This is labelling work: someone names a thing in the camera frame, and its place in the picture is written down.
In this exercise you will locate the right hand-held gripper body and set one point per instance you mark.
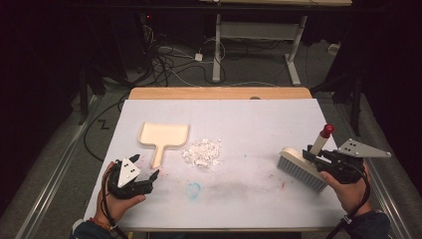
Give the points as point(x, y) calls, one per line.
point(341, 167)

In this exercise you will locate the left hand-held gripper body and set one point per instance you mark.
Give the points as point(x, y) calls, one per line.
point(127, 189)

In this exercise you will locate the person's left hand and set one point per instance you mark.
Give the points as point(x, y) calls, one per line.
point(112, 205)

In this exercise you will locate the person's right hand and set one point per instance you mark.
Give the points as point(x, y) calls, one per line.
point(353, 195)

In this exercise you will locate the beige dustpan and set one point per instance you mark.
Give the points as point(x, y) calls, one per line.
point(164, 134)

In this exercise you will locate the pile of white paper scraps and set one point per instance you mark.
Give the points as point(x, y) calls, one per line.
point(202, 153)

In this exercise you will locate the white table cover sheet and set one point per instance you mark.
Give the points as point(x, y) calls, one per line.
point(245, 132)

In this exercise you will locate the black metal stand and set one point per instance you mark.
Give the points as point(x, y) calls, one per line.
point(84, 96)
point(355, 99)

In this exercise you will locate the white power strip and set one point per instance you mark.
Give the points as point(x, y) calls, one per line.
point(333, 48)

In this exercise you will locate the wooden table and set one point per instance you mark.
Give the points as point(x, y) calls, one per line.
point(215, 93)

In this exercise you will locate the white power adapter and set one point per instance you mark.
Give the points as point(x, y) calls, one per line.
point(198, 57)

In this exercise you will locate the metal floor rail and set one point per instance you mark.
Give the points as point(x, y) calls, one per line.
point(56, 172)
point(388, 199)

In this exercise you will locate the white metal desk frame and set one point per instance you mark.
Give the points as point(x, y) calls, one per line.
point(258, 30)

